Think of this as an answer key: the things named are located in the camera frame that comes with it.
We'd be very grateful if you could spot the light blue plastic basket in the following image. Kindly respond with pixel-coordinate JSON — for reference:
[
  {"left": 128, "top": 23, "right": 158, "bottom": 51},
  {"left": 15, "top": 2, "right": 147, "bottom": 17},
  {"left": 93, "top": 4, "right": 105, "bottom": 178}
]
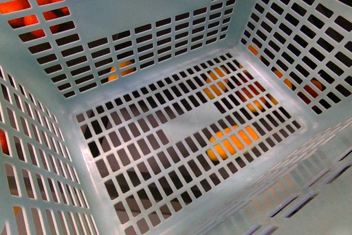
[{"left": 1, "top": 0, "right": 351, "bottom": 234}]

